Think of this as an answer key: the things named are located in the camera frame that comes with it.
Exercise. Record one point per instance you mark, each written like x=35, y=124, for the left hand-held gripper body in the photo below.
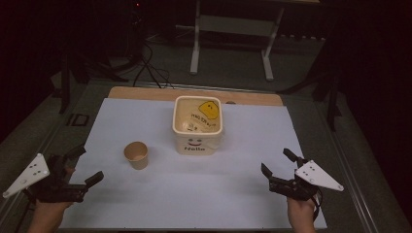
x=48, y=191

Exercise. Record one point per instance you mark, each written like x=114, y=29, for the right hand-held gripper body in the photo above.
x=319, y=177

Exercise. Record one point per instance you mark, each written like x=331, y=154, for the person's left hand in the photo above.
x=48, y=215

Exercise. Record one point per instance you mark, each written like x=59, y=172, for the person's right hand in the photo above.
x=300, y=215

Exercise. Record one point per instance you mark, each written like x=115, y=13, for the black floor socket plate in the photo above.
x=77, y=119

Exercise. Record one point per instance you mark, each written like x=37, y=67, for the brown paper cup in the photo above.
x=136, y=156

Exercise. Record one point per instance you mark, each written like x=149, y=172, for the black tripod stand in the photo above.
x=332, y=103

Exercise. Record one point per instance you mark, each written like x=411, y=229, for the black metal stand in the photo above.
x=64, y=84

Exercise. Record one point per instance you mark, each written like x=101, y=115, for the cream plastic bin smiley face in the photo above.
x=197, y=144

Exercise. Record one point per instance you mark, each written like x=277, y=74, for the white table mat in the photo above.
x=194, y=194

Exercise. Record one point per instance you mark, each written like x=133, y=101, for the white metal stand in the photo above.
x=194, y=48

